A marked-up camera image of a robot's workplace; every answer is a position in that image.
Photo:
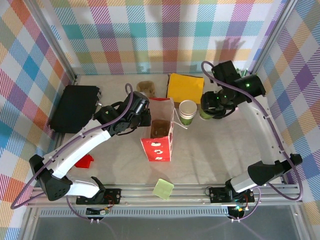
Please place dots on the green white paper cup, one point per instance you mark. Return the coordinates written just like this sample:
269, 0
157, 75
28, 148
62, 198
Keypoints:
186, 122
204, 115

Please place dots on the red white paper gift bag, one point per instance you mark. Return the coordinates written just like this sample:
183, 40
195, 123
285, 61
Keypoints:
157, 150

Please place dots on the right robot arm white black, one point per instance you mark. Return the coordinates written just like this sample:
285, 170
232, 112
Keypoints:
267, 135

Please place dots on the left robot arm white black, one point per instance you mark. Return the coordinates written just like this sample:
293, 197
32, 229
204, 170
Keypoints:
80, 150

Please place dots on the stacked paper cups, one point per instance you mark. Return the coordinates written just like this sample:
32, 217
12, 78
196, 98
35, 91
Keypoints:
187, 106

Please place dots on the yellow-topped cardboard box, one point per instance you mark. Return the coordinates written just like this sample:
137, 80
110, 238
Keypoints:
185, 87

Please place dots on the colourful plaid backdrop panel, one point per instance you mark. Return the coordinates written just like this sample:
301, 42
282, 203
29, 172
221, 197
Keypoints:
160, 30
17, 87
300, 100

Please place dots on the red house-shaped block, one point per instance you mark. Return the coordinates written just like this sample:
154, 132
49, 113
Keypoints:
83, 162

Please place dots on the green sticky note pad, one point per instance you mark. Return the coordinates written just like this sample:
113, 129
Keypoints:
163, 188

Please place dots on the small circuit board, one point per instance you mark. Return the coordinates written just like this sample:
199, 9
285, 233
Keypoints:
237, 209
102, 212

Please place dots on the aluminium frame post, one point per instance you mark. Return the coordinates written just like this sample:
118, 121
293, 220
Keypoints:
53, 47
272, 35

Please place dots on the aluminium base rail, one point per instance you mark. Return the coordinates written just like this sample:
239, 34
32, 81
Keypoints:
190, 193

